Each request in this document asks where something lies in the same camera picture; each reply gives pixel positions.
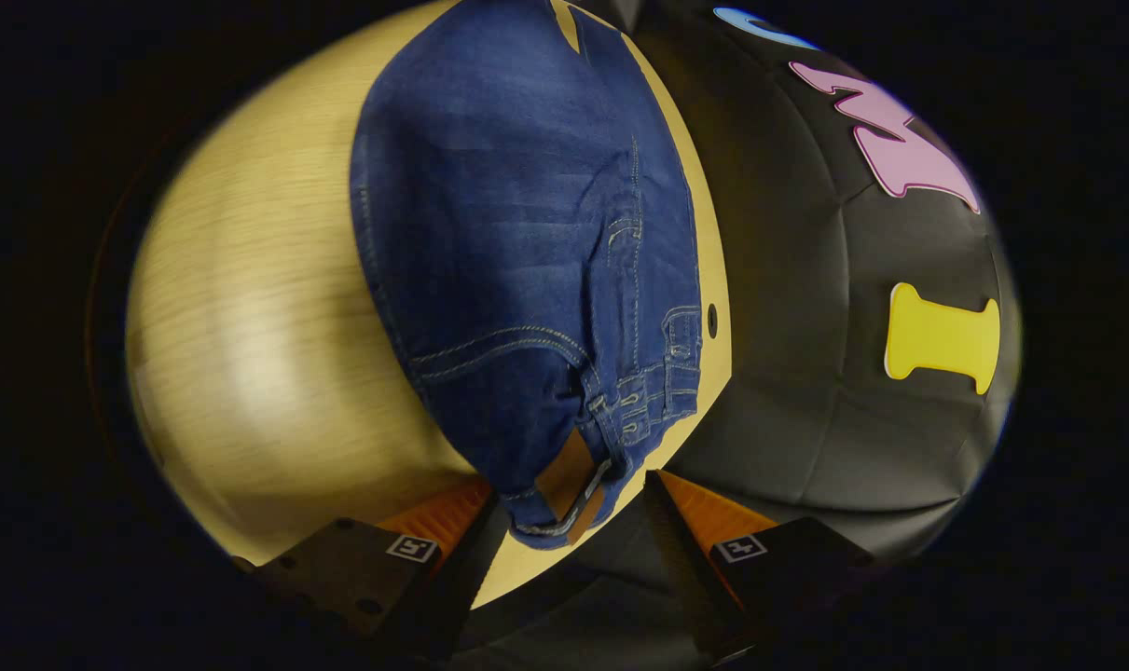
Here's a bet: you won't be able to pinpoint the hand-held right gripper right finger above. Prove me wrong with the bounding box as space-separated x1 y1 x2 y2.
641 469 878 668

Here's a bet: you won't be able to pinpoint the black backdrop cloth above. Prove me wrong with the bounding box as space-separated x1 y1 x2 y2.
452 0 1024 671

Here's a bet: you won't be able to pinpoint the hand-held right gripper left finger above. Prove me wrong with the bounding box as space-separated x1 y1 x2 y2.
231 478 511 664

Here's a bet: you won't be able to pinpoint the blue denim jeans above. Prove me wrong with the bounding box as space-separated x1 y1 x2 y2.
349 0 706 551

